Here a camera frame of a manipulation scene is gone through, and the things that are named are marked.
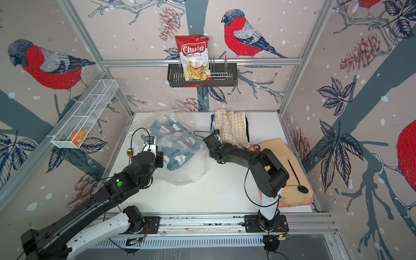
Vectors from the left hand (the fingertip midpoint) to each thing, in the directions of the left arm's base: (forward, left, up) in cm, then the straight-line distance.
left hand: (160, 144), depth 73 cm
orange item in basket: (-1, +32, +8) cm, 33 cm away
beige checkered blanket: (+24, -36, -17) cm, 47 cm away
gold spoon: (+9, +27, -25) cm, 38 cm away
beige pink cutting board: (-13, -69, -24) cm, 74 cm away
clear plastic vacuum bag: (+1, -16, -26) cm, 30 cm away
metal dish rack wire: (+42, -31, +9) cm, 53 cm away
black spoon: (-12, -71, -24) cm, 76 cm away
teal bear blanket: (+12, -3, -18) cm, 22 cm away
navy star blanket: (+32, -24, -22) cm, 46 cm away
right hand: (+11, -27, -20) cm, 36 cm away
